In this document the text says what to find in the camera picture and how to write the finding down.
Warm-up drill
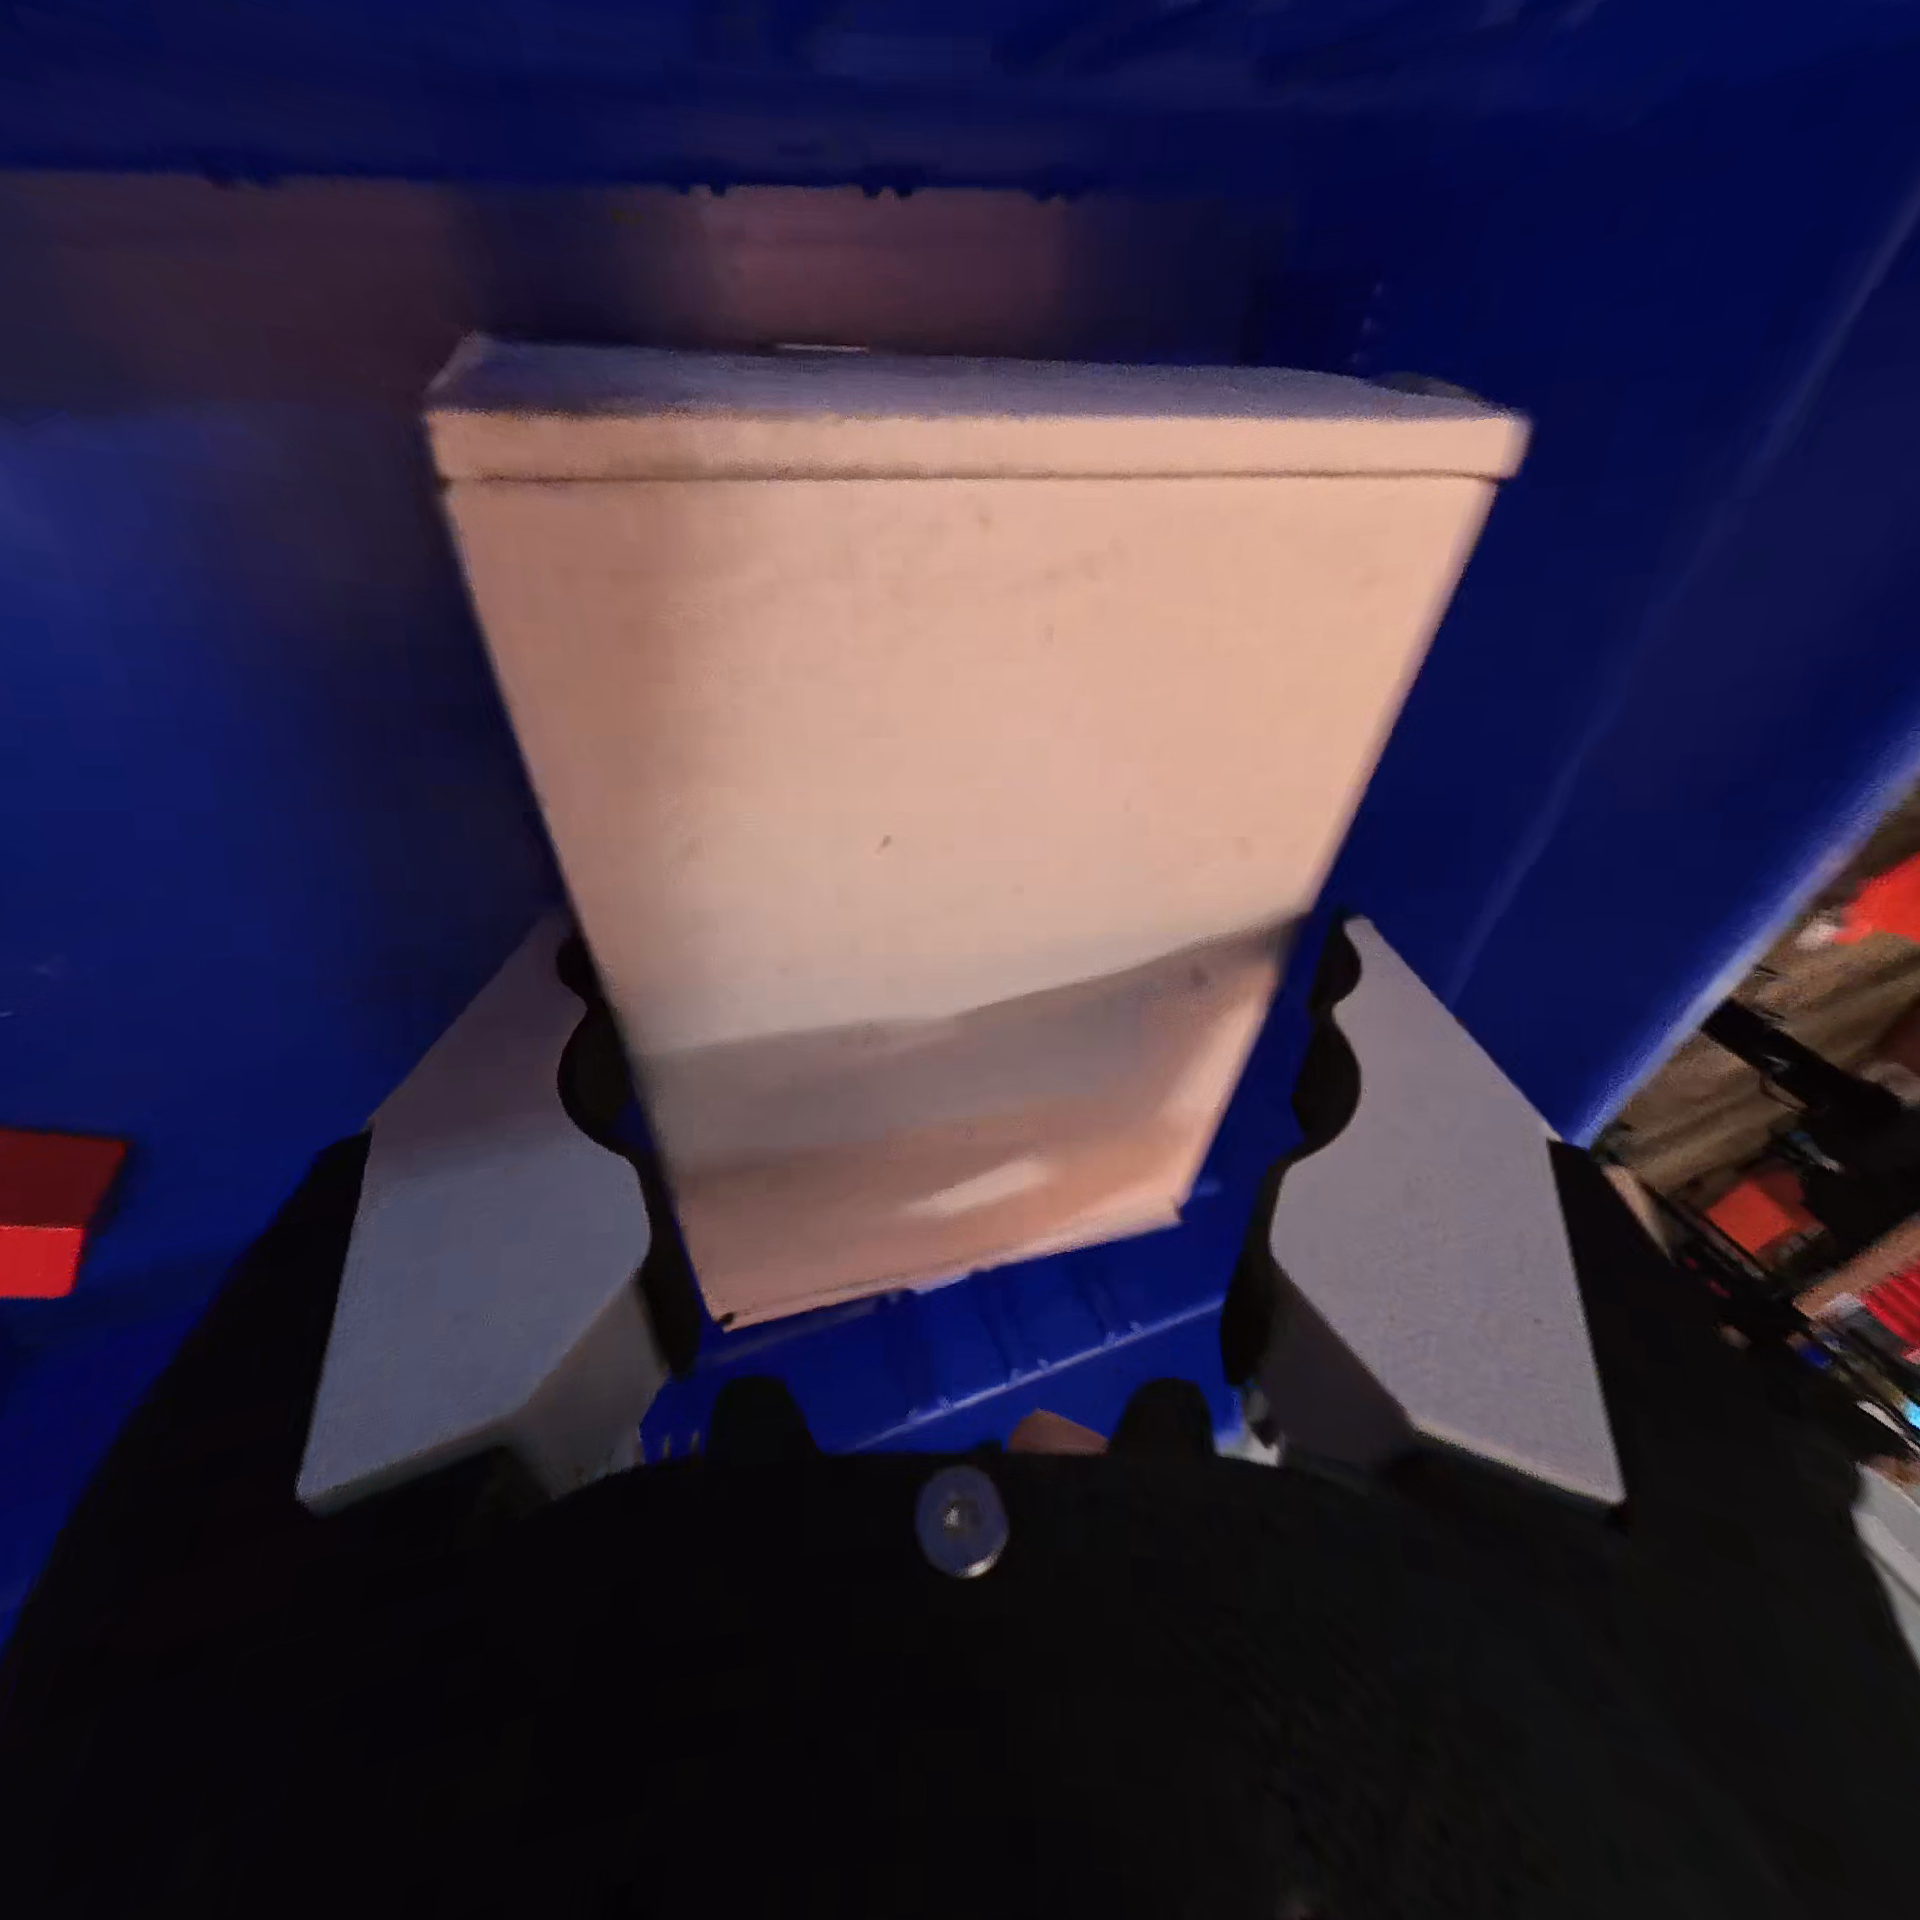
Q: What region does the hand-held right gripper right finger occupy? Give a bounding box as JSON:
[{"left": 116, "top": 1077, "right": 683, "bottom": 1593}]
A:
[{"left": 1223, "top": 914, "right": 1627, "bottom": 1508}]

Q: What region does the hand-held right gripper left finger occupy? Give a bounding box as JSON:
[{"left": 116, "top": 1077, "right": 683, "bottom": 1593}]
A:
[{"left": 295, "top": 908, "right": 702, "bottom": 1512}]

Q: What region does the red cube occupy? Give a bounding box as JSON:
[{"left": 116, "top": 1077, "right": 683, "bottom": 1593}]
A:
[{"left": 0, "top": 1130, "right": 132, "bottom": 1300}]

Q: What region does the blue plastic bin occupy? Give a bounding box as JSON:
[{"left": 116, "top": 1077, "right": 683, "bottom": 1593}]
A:
[{"left": 0, "top": 0, "right": 1920, "bottom": 1652}]

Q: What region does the white cardboard mailer box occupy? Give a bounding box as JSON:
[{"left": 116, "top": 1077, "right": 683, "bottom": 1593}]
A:
[{"left": 423, "top": 334, "right": 1537, "bottom": 1333}]

